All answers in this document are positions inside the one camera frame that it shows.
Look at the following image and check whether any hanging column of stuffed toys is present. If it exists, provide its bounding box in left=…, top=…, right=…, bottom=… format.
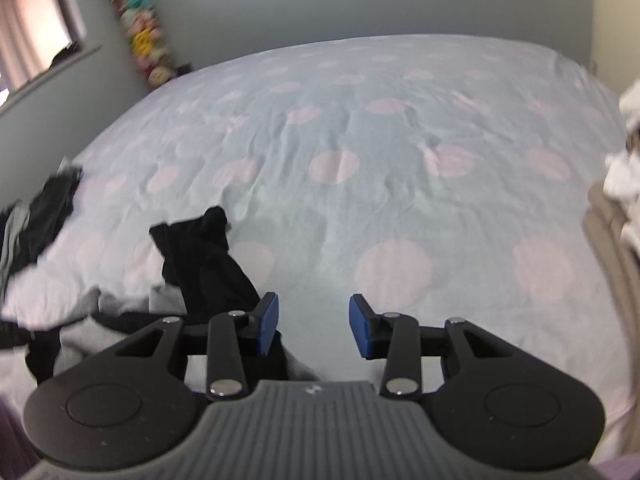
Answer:
left=102, top=0, right=178, bottom=86

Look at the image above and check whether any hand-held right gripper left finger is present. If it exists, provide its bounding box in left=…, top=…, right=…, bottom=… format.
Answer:
left=115, top=292, right=281, bottom=402

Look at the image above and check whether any dark clothes pile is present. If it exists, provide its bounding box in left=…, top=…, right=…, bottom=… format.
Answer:
left=0, top=165, right=86, bottom=291

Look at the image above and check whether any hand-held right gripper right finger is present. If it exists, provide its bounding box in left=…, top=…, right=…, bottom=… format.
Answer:
left=348, top=294, right=521, bottom=402

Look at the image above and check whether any polka dot bed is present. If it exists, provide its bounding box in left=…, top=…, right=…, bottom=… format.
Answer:
left=0, top=34, right=640, bottom=461

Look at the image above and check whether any white and beige clothes pile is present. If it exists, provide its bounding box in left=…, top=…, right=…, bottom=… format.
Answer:
left=582, top=77, right=640, bottom=321

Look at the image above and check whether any cream door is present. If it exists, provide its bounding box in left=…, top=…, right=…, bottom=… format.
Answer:
left=590, top=0, right=640, bottom=91

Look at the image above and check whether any window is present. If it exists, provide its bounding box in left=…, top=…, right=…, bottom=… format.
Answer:
left=0, top=0, right=103, bottom=108

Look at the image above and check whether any grey and black garment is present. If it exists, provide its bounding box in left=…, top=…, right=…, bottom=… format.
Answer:
left=0, top=205, right=321, bottom=396

